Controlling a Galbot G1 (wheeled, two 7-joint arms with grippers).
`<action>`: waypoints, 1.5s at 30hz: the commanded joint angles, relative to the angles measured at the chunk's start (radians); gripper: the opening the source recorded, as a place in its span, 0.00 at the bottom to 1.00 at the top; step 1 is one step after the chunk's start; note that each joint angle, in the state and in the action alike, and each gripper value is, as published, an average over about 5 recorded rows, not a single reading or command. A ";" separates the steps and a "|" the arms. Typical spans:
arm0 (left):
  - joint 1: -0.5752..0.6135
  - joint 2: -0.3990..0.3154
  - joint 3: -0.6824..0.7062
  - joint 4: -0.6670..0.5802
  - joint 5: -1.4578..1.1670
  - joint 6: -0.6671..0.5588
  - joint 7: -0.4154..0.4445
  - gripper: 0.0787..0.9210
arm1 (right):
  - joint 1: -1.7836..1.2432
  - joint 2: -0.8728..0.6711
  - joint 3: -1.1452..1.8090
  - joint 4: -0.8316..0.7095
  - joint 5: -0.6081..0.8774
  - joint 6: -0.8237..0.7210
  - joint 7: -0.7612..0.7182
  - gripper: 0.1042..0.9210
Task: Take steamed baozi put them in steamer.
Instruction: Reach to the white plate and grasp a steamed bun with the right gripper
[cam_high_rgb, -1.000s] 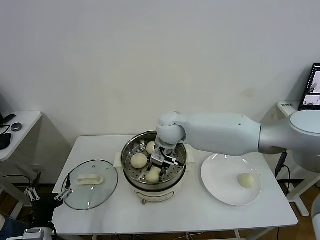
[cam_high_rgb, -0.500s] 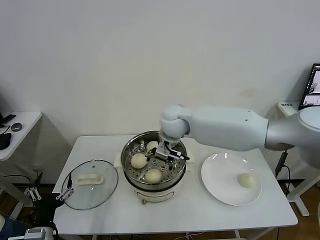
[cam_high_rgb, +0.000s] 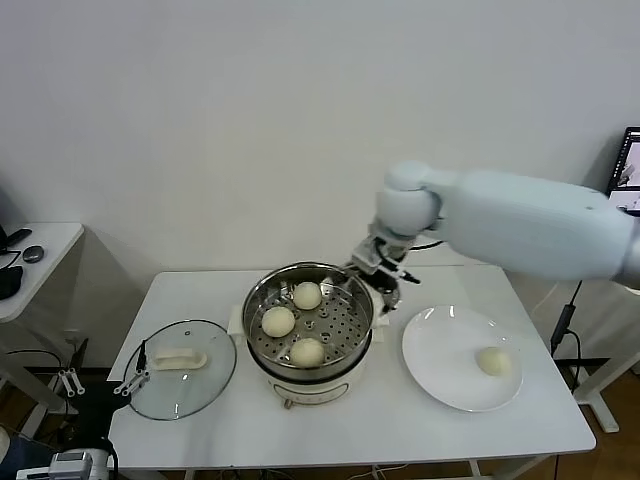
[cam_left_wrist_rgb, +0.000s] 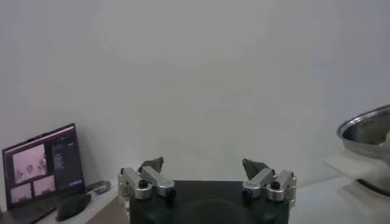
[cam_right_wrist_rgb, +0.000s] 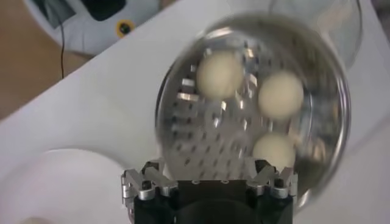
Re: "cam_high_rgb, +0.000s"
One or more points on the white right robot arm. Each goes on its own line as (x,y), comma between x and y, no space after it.
(525,225)

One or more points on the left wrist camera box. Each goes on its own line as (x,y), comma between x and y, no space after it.
(77,465)

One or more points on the white round plate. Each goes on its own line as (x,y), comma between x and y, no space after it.
(450,350)

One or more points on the white steamed baozi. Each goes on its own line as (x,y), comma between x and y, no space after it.
(278,321)
(307,295)
(307,351)
(493,361)

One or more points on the black phone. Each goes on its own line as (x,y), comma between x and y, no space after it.
(20,235)

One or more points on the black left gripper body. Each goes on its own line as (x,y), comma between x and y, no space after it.
(97,420)

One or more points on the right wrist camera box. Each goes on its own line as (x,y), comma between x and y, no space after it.
(367,259)

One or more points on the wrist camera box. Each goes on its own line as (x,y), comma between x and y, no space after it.
(77,465)
(367,259)

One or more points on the white desk with legs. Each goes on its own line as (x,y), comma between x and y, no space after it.
(595,405)

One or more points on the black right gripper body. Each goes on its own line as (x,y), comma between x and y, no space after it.
(386,285)

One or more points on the white side table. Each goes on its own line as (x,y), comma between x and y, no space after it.
(55,260)

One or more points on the stainless steel steamer basket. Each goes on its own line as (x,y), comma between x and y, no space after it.
(345,340)

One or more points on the cream electric cooker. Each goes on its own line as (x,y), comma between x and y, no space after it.
(320,387)

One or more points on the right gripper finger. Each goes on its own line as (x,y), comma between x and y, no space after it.
(389,306)
(407,276)

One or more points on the white wall socket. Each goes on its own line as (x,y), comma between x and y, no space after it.
(73,337)

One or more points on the blue jeans leg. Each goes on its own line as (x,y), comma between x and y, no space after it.
(22,460)

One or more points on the dark laptop open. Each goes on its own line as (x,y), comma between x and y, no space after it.
(627,165)

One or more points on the black laptop pink screen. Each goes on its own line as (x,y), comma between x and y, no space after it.
(2,225)

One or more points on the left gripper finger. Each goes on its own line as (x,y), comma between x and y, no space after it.
(135,382)
(70,382)

